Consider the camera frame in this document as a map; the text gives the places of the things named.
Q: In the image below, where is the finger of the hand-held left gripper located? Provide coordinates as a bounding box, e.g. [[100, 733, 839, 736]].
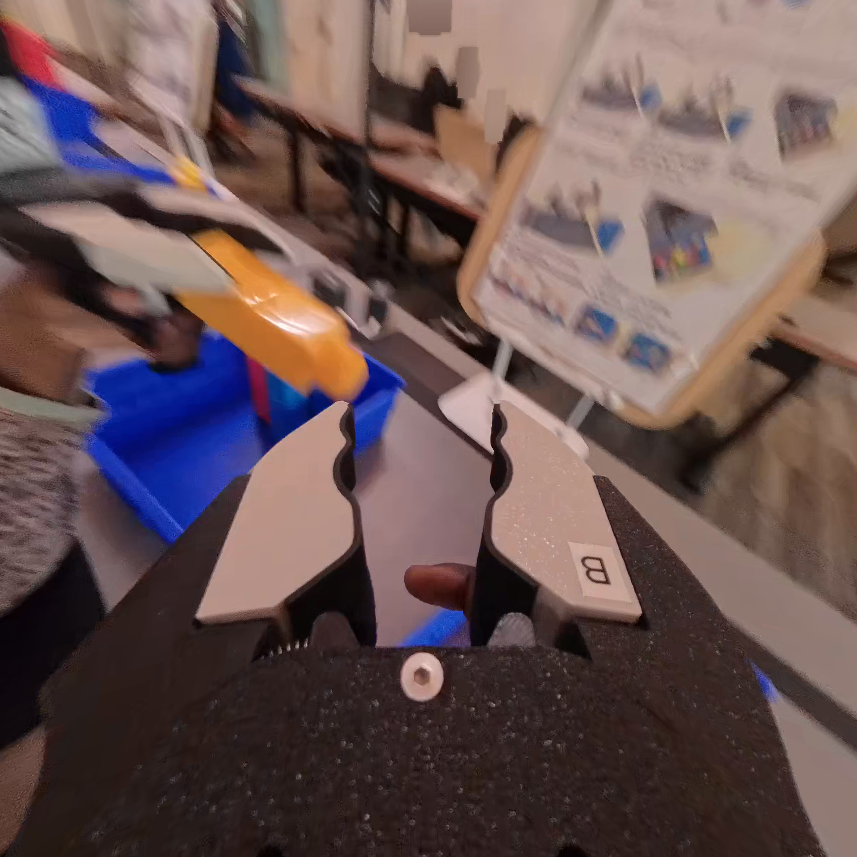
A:
[[136, 184, 295, 263], [19, 201, 237, 317]]

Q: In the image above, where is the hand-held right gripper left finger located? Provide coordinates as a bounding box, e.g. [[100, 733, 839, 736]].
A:
[[194, 400, 377, 649]]

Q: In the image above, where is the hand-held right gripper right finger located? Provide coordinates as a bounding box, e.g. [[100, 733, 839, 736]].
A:
[[470, 400, 644, 661]]

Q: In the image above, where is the blue plastic bin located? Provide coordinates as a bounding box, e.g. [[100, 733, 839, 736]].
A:
[[83, 331, 407, 545], [19, 74, 180, 188]]

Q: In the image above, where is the person's left forearm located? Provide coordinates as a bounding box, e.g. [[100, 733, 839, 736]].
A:
[[0, 385, 108, 618]]

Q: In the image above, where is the small yellow mega block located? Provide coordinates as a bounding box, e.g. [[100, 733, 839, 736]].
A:
[[171, 155, 210, 194]]

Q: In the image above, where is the light blue mega block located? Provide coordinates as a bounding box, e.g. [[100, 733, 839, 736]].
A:
[[268, 374, 319, 439]]

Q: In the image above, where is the red mega block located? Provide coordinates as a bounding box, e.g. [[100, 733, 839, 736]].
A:
[[246, 358, 274, 424]]

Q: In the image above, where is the person's left hand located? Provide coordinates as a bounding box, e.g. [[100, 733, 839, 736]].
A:
[[0, 268, 205, 404]]

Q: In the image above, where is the person's right hand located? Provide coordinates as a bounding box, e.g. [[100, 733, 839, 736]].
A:
[[404, 562, 478, 612]]

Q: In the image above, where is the white board stand base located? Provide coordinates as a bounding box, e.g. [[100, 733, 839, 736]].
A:
[[437, 338, 597, 464]]

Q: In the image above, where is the red object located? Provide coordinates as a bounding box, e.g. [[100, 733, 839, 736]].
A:
[[0, 19, 58, 89]]

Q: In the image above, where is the small grey box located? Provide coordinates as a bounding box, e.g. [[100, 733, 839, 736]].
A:
[[304, 262, 392, 330]]

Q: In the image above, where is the wooden top desk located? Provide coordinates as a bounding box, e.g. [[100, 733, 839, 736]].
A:
[[368, 150, 486, 269], [231, 75, 443, 222]]

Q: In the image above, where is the small instruction board stand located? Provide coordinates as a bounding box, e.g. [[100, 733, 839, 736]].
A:
[[124, 0, 218, 155]]

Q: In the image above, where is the rounded wooden sign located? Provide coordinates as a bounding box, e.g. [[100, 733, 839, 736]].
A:
[[434, 106, 499, 185]]

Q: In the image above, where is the wooden framed instruction board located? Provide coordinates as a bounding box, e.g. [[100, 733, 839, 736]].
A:
[[457, 0, 831, 431]]

